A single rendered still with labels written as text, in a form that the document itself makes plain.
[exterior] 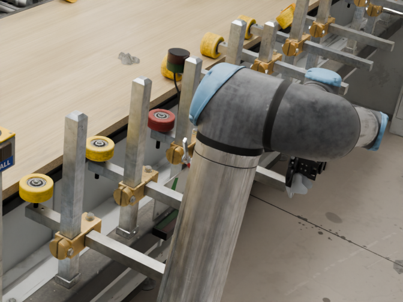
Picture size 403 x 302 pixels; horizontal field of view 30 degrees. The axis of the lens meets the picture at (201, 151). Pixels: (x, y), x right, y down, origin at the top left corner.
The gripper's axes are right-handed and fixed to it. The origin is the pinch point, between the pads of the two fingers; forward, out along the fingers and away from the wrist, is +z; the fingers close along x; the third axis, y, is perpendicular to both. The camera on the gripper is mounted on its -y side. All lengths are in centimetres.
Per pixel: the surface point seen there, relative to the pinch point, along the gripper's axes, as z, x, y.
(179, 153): -3.5, -8.4, -30.8
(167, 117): -7.8, 0.4, -40.8
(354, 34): -13, 99, -19
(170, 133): -3.4, -0.3, -38.6
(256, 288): 83, 54, -21
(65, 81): -7, -1, -76
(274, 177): -3.4, -0.9, -4.8
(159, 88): -7, 15, -53
